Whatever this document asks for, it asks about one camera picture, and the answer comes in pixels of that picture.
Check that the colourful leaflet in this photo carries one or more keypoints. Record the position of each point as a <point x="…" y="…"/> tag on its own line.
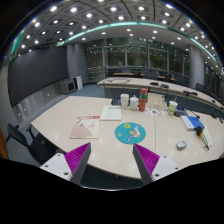
<point x="155" y="112"/>

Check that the grey crt monitor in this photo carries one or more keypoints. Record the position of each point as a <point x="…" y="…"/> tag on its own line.
<point x="67" y="87"/>

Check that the red cylindrical can stack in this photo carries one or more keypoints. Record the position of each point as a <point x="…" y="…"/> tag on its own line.
<point x="143" y="99"/>

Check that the black yellow pen case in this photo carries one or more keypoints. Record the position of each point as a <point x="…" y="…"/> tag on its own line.
<point x="201" y="135"/>

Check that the white paper cup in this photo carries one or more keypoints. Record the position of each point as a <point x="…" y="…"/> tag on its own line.
<point x="124" y="100"/>

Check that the round teal mouse pad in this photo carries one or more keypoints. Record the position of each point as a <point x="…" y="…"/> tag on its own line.
<point x="130" y="133"/>

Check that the green white drink cup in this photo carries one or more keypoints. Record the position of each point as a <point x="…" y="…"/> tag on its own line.
<point x="172" y="107"/>

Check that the white standing card box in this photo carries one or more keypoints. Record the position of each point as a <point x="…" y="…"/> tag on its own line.
<point x="156" y="101"/>

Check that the white paper booklet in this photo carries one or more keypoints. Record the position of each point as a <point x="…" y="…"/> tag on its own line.
<point x="110" y="113"/>

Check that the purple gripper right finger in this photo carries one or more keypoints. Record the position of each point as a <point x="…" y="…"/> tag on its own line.
<point x="151" y="166"/>

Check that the black office chair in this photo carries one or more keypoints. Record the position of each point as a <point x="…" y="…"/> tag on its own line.
<point x="40" y="148"/>

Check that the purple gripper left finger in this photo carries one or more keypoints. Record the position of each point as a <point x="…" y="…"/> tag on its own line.
<point x="69" y="166"/>

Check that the long curved back desk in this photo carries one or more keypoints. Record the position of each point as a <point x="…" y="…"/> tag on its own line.
<point x="161" y="87"/>

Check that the white lidded jar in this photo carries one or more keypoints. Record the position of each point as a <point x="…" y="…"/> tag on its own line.
<point x="134" y="103"/>

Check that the large dark wall screen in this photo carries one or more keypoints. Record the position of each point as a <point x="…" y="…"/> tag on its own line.
<point x="35" y="70"/>

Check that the pink illustrated magazine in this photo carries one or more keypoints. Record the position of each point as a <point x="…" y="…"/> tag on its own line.
<point x="86" y="127"/>

